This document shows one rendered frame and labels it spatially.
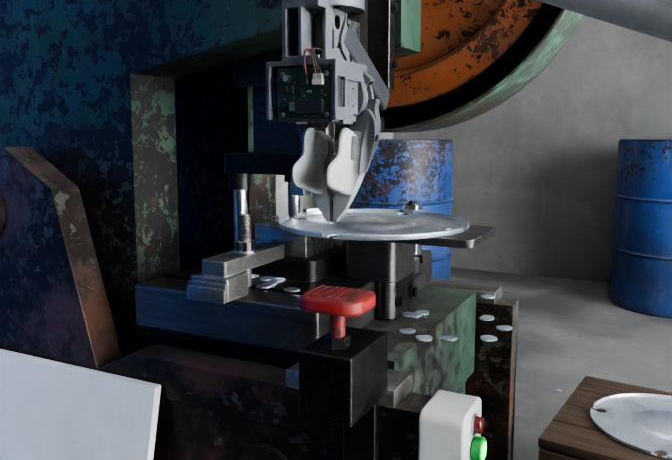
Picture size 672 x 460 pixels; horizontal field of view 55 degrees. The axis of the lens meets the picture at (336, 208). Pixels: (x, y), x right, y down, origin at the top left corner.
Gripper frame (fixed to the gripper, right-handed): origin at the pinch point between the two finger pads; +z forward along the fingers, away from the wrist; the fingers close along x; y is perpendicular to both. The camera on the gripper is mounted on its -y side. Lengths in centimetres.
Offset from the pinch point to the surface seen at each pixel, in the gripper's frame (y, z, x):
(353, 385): 2.4, 17.0, 3.2
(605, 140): -363, -3, -1
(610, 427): -73, 49, 23
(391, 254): -28.5, 10.1, -5.3
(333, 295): 0.8, 8.8, 0.2
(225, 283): -8.7, 11.8, -20.1
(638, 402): -89, 49, 27
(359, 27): -36.5, -23.7, -14.4
